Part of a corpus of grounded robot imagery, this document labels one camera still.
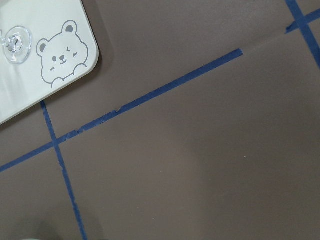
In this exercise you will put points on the clear wine glass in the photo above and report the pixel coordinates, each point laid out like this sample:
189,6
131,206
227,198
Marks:
16,44

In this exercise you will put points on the white bear tray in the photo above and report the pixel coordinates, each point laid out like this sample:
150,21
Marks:
63,50

